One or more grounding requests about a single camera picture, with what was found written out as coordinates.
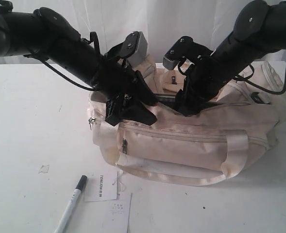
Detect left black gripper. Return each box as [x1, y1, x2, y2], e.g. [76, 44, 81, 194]
[81, 46, 158, 126]

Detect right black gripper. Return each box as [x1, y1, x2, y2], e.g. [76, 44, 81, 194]
[174, 55, 233, 117]

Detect cream fabric duffel bag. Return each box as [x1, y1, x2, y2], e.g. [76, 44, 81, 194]
[87, 54, 286, 189]

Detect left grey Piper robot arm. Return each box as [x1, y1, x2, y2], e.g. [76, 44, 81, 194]
[0, 0, 157, 126]

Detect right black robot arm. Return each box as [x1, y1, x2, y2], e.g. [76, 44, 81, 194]
[174, 0, 286, 116]

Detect white marker black cap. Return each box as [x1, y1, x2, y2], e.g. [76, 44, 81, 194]
[54, 175, 87, 233]

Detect white backdrop curtain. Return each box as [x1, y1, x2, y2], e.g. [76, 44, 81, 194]
[13, 0, 247, 62]

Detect white tag TONLION text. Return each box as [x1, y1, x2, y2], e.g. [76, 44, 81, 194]
[84, 171, 118, 202]

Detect clear tape scrap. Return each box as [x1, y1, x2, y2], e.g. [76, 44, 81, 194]
[38, 165, 50, 174]

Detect white square hang tag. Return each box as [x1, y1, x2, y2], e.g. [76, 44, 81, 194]
[102, 192, 132, 233]

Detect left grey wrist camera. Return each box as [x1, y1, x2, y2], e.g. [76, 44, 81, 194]
[119, 31, 148, 67]

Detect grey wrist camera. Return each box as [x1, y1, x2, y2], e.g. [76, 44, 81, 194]
[119, 31, 148, 67]
[163, 36, 212, 70]

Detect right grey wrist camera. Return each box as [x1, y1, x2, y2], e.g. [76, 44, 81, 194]
[163, 36, 212, 70]

